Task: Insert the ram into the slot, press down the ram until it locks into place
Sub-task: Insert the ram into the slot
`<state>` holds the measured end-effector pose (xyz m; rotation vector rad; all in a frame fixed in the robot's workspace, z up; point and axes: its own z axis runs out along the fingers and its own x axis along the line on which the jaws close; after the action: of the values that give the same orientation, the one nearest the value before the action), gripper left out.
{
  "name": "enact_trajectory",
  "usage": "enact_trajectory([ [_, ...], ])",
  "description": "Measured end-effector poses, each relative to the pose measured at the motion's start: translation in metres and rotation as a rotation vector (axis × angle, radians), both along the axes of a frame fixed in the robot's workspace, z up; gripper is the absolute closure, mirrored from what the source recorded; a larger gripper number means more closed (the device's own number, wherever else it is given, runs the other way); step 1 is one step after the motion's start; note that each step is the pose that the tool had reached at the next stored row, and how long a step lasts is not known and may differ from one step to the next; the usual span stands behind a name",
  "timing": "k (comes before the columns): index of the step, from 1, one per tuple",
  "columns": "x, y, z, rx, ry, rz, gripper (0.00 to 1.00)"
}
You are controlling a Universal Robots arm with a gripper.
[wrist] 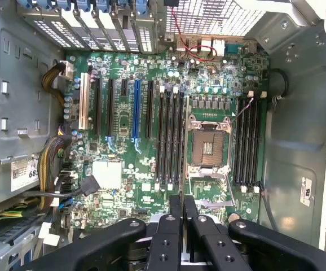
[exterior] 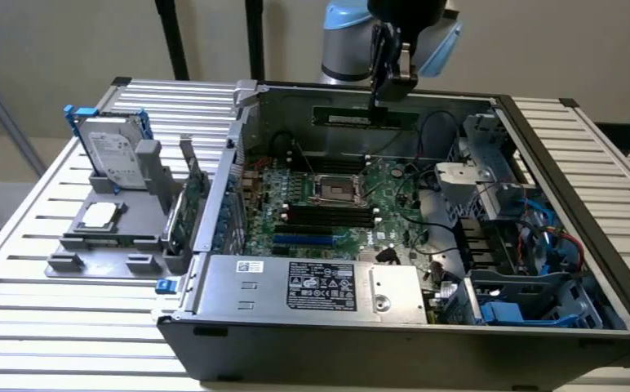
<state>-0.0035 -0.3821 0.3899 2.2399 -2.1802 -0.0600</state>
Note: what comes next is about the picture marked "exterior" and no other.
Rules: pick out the blue expansion slot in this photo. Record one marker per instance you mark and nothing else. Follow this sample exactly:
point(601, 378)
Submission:
point(303, 240)

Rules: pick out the grey metal disk bay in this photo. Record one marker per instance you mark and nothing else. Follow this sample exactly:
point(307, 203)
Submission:
point(478, 171)

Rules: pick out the black vertical pole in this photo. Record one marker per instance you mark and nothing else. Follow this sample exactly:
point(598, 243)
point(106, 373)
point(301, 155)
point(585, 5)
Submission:
point(255, 36)
point(174, 36)

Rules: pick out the small blue plastic clip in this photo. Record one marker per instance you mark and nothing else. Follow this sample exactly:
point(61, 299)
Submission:
point(166, 286)

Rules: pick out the blue plastic drive latch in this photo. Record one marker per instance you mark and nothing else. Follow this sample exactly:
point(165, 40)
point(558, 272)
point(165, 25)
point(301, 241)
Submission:
point(503, 312)

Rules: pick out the black RAM slot bank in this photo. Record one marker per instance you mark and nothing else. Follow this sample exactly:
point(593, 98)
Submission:
point(326, 162)
point(329, 215)

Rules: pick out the green RAM stick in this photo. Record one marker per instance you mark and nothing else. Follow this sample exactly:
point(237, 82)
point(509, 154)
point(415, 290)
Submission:
point(347, 118)

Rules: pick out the silver CPU chip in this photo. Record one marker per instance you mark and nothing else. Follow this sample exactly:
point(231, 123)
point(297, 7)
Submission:
point(99, 215)

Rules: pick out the hard disk in blue caddy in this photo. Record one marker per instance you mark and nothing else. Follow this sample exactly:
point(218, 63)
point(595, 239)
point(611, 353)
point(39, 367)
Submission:
point(111, 155)

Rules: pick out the green motherboard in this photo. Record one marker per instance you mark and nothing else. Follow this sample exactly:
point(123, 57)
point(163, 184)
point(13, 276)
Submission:
point(326, 241)

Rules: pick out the silver power supply unit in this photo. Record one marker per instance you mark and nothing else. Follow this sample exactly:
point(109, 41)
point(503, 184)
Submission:
point(271, 294)

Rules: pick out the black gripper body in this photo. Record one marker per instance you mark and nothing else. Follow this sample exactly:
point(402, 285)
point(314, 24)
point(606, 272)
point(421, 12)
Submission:
point(410, 14)

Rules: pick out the metal CPU socket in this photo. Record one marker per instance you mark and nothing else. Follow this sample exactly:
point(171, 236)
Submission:
point(339, 188)

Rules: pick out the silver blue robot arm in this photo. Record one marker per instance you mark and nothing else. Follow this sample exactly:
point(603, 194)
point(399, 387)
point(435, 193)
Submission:
point(347, 49)

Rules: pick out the green graphics card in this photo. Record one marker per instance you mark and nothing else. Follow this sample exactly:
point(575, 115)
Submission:
point(189, 192)

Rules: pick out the black open PC case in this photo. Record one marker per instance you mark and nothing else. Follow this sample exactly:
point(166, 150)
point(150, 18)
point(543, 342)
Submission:
point(402, 351)

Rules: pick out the grey parts rack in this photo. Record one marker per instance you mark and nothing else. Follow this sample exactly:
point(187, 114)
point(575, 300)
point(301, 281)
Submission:
point(103, 253)

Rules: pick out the black box with white frame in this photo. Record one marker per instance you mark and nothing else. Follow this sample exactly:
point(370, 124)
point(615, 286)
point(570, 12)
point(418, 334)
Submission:
point(627, 136)

